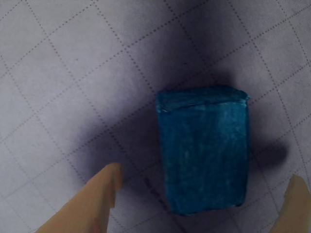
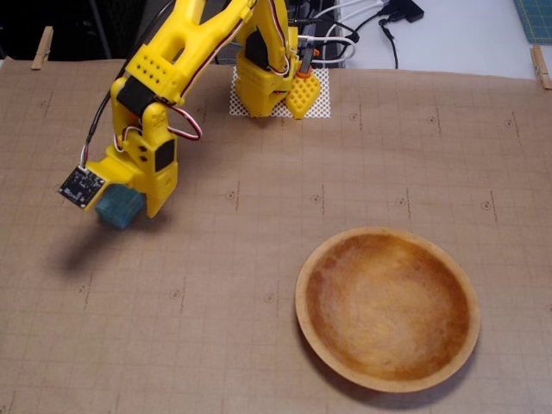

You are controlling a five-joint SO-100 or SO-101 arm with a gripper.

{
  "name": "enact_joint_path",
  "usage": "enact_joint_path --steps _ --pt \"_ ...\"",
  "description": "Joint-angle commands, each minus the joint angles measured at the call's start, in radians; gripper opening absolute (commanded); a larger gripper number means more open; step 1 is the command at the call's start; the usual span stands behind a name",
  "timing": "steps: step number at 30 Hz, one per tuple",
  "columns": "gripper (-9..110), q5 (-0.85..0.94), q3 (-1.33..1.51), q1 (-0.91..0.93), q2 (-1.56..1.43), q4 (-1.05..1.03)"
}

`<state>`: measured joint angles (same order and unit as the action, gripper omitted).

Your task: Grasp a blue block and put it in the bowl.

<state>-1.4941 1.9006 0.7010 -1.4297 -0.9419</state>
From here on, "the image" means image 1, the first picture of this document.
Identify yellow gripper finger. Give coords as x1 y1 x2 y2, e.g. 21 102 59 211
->
269 174 311 233
41 163 124 233

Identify blue block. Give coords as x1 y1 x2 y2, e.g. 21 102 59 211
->
155 84 251 216

